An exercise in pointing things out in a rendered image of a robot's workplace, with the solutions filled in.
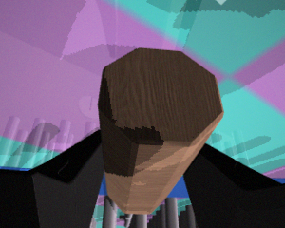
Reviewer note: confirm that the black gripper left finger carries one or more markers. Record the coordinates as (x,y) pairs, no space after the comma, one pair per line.
(60,193)

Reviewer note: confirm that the blue flat strip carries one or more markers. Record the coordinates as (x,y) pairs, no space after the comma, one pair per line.
(178,191)

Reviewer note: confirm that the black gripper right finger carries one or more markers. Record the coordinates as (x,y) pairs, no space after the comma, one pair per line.
(227,194)

